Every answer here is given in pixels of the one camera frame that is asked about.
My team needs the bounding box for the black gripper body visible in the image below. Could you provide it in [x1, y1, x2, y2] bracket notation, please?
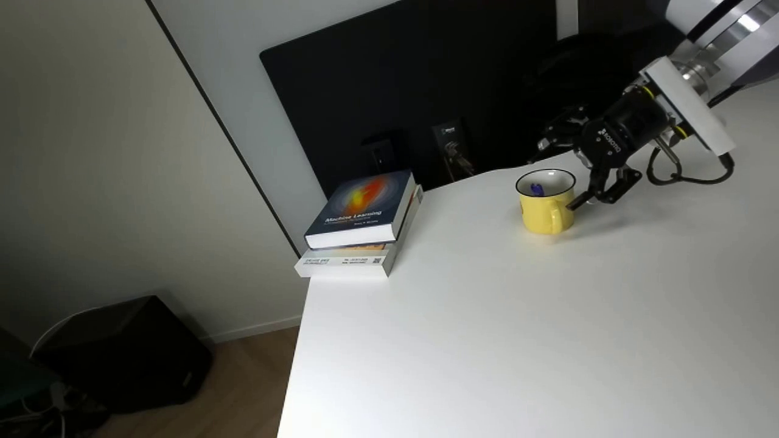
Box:
[580, 82, 677, 168]

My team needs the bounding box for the yellow enamel mug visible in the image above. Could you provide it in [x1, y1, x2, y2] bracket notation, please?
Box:
[514, 165, 580, 238]

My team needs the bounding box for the dark blue book orange cover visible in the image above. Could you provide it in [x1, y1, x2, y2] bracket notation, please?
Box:
[301, 168, 418, 253]

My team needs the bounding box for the white paperback book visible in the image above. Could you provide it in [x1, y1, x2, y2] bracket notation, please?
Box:
[293, 183, 425, 282]

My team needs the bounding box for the black box on floor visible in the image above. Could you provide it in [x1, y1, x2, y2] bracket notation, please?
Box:
[31, 291, 216, 416]

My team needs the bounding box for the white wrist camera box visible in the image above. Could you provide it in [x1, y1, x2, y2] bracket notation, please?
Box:
[638, 52, 741, 158]

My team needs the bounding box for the black camera cable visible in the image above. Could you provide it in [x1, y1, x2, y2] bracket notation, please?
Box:
[646, 140, 737, 187]

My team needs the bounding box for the wall socket with black plug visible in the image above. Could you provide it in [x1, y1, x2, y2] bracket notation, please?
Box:
[428, 118, 478, 180]

